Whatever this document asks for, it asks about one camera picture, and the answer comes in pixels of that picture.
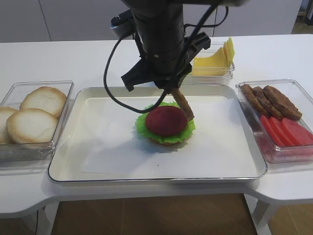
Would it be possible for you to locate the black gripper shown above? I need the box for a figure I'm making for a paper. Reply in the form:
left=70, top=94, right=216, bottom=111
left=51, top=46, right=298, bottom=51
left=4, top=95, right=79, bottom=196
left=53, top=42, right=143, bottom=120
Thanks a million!
left=121, top=32, right=211, bottom=91

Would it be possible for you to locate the brown meat patty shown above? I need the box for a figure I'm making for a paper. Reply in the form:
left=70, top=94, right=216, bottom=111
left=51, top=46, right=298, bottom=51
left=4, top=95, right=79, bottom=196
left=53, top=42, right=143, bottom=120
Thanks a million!
left=171, top=88, right=194, bottom=121
left=240, top=84, right=270, bottom=118
left=263, top=85, right=302, bottom=121
left=252, top=86, right=284, bottom=120

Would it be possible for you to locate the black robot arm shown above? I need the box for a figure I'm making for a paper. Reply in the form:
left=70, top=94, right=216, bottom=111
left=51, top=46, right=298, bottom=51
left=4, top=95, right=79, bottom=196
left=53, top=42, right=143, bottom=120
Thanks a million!
left=122, top=0, right=245, bottom=91

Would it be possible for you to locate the clear plastic lettuce cheese container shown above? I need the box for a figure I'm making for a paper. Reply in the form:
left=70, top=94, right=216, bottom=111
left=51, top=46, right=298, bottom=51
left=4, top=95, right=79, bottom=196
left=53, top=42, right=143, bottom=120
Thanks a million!
left=183, top=41, right=235, bottom=85

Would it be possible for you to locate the flat yellow cheese slice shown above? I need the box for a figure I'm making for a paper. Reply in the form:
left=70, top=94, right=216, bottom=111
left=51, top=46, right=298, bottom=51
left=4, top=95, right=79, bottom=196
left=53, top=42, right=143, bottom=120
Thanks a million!
left=192, top=47, right=234, bottom=76

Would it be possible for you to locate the upright yellow cheese slice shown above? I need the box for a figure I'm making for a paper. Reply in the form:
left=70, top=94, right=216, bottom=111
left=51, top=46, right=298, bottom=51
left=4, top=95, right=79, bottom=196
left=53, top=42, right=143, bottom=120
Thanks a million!
left=223, top=37, right=235, bottom=67

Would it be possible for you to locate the red tomato slice on burger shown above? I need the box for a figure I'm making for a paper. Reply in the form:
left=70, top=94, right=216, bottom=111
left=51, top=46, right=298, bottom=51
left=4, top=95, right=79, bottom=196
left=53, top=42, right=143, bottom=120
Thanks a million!
left=145, top=106, right=188, bottom=137

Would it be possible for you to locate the white metal serving tray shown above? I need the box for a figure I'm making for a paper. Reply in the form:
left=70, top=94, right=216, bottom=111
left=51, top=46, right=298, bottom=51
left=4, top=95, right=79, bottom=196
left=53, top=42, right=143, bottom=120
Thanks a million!
left=48, top=85, right=268, bottom=184

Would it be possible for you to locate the bottom bun on tray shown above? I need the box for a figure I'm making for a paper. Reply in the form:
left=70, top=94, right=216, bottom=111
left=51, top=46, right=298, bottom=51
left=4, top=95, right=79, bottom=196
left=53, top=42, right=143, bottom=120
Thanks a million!
left=149, top=139, right=184, bottom=146

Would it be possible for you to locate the white paper liner sheet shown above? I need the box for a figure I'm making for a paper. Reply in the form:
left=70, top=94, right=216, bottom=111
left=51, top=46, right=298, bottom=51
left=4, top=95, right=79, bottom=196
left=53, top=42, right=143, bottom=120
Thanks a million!
left=82, top=96, right=267, bottom=178

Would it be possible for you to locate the left red tomato slice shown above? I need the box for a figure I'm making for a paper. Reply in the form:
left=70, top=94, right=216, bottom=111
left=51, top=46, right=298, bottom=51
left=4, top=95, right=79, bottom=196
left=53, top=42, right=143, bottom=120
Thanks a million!
left=260, top=115, right=286, bottom=147

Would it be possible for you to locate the clear plastic patty tomato container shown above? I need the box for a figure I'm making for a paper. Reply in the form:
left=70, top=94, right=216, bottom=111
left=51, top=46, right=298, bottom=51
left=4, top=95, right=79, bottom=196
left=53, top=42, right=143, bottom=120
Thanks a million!
left=236, top=79, right=313, bottom=163

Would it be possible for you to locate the back bun half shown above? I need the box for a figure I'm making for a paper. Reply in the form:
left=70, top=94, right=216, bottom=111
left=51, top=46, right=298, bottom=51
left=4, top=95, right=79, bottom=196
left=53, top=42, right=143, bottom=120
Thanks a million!
left=20, top=86, right=67, bottom=118

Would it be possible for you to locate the bun half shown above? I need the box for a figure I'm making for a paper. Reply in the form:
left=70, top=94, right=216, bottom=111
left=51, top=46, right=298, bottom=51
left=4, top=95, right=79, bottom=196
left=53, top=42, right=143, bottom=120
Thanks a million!
left=6, top=108, right=58, bottom=144
left=0, top=107, right=18, bottom=144
left=20, top=86, right=67, bottom=118

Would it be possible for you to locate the middle red tomato slice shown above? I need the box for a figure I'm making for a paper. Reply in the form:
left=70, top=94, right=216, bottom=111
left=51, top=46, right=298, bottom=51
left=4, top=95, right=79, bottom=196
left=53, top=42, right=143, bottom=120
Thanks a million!
left=269, top=117, right=295, bottom=147

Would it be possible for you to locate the clear plastic bun container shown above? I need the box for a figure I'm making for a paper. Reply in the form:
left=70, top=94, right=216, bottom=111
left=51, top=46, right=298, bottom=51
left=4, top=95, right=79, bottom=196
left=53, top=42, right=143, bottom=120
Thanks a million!
left=0, top=81, right=74, bottom=162

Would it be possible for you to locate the right red tomato slice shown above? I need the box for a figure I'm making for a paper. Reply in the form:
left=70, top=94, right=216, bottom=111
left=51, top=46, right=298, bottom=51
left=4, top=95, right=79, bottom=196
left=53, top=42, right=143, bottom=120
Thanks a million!
left=281, top=118, right=313, bottom=146

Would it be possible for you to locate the front bun half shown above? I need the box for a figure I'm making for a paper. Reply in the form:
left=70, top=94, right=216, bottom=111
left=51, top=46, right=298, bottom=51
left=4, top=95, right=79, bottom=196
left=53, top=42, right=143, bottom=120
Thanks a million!
left=6, top=108, right=58, bottom=144

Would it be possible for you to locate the left bun half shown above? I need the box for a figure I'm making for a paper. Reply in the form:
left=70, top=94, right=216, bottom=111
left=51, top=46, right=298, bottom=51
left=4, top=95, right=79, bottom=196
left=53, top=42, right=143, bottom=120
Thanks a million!
left=0, top=107, right=18, bottom=144

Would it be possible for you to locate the black cable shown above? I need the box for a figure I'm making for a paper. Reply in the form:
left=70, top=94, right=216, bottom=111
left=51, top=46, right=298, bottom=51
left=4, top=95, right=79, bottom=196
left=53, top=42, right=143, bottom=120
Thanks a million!
left=103, top=0, right=229, bottom=114

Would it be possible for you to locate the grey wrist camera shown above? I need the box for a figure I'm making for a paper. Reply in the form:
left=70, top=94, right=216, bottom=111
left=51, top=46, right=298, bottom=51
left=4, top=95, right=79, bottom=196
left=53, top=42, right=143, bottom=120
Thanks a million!
left=110, top=10, right=136, bottom=39

